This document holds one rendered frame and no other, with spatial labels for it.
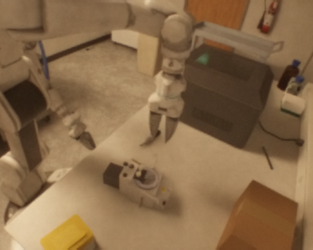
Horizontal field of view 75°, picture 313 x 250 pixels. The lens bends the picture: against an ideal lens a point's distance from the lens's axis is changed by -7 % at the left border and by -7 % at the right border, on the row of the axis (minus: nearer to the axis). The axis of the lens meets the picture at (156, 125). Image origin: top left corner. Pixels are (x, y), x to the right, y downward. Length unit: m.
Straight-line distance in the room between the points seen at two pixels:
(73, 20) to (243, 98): 0.74
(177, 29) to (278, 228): 0.60
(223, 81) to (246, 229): 0.59
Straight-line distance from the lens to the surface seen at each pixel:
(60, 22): 0.44
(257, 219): 0.71
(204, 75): 1.00
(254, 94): 0.97
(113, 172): 0.80
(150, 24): 0.53
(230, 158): 1.05
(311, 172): 1.07
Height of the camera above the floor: 1.62
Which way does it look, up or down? 41 degrees down
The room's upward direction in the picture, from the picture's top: 9 degrees clockwise
